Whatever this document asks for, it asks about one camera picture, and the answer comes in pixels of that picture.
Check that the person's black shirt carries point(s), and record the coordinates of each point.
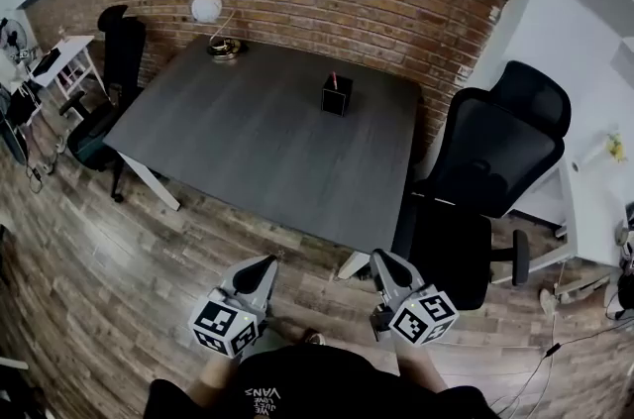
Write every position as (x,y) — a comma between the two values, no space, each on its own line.
(322,382)

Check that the white paper roll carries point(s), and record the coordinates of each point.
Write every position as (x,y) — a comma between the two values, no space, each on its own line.
(589,158)

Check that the white table leg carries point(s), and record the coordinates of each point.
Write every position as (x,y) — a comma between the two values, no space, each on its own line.
(148,181)
(352,264)

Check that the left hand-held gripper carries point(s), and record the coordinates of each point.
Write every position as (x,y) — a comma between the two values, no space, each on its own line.
(225,320)

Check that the small white side table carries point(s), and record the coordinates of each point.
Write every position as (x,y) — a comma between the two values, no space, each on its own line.
(64,60)

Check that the beige slipper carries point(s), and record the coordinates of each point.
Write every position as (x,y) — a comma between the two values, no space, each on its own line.
(548,301)

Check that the standing fan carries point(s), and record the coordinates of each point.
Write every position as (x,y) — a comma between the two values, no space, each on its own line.
(12,35)

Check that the person's right forearm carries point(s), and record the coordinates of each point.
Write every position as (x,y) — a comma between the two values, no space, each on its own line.
(420,370)

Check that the brass desk lamp white globe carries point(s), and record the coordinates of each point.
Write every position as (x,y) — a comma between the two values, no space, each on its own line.
(207,6)

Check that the black square pen holder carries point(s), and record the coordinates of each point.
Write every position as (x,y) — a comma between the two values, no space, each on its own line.
(336,99)

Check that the red pen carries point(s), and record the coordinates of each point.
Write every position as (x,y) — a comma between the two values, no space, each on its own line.
(335,80)

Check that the person's left forearm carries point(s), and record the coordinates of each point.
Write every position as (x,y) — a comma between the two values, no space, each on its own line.
(210,380)

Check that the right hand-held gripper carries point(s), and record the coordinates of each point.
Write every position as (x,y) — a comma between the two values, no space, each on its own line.
(421,313)

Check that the person's shoe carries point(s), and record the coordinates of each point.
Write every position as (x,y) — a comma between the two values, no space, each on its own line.
(313,337)

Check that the black mesh office chair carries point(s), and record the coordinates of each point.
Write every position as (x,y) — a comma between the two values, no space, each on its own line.
(495,149)

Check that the yellow toy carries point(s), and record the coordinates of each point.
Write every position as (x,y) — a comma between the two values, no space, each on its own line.
(615,145)

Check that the white desk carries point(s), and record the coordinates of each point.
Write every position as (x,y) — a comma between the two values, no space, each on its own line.
(589,209)

